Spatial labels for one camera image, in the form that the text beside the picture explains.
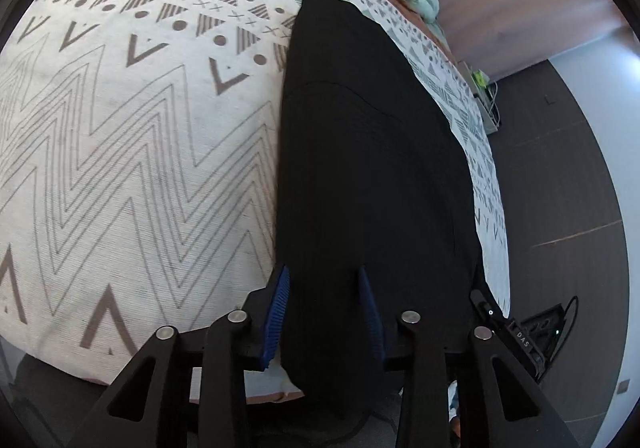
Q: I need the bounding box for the patterned white bed blanket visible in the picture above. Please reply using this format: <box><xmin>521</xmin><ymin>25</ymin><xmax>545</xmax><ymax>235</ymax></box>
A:
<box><xmin>1</xmin><ymin>0</ymin><xmax>510</xmax><ymax>384</ymax></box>

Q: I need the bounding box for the black garment with yellow logo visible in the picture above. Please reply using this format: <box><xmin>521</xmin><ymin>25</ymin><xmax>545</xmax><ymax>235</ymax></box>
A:
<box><xmin>276</xmin><ymin>0</ymin><xmax>483</xmax><ymax>418</ymax></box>

